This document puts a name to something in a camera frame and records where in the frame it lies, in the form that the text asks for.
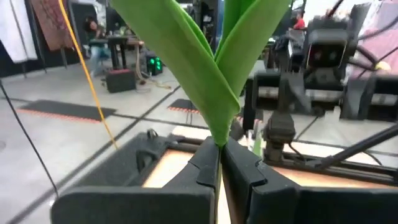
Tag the red artificial tulip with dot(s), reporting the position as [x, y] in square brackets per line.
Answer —
[202, 77]

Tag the black case with red top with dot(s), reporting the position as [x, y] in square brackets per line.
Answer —
[120, 81]

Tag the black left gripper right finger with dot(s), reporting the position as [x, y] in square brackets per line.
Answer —
[311, 207]

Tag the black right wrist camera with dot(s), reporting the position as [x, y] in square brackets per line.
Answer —
[326, 53]

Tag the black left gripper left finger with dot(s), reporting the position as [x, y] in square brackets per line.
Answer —
[140, 205]

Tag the red patterned hanging tapestry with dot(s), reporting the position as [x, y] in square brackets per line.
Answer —
[51, 21]

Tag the black hazard-striped floor mat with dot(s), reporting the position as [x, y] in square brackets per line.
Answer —
[65, 110]
[183, 105]

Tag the white hanging cloth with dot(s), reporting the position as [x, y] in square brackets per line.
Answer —
[17, 28]

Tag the black metal table frame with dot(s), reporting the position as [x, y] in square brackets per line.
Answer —
[357, 172]

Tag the computer with green lights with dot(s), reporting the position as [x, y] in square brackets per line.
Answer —
[154, 63]

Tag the black desk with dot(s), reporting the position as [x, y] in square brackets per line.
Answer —
[115, 53]

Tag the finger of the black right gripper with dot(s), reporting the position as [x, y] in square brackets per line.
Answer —
[356, 98]
[293, 93]

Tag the person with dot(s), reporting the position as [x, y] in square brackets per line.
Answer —
[300, 23]
[97, 56]

